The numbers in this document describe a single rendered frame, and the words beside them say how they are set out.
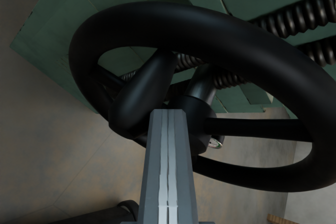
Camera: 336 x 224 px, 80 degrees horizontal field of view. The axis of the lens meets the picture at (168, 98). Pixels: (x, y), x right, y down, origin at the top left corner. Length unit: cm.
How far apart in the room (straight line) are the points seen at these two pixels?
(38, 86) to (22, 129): 18
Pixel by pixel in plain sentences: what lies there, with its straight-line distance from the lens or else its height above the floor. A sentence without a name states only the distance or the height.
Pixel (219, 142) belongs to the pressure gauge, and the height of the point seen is 69.
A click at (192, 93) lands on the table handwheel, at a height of 82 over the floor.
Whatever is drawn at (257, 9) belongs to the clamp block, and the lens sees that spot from 21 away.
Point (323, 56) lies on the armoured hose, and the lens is 22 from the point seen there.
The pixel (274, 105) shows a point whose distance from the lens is 46.
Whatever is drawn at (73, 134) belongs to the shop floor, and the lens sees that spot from 103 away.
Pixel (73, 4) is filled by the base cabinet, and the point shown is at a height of 54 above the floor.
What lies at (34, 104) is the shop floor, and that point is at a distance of 98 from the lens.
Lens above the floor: 96
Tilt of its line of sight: 45 degrees down
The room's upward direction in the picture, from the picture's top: 85 degrees clockwise
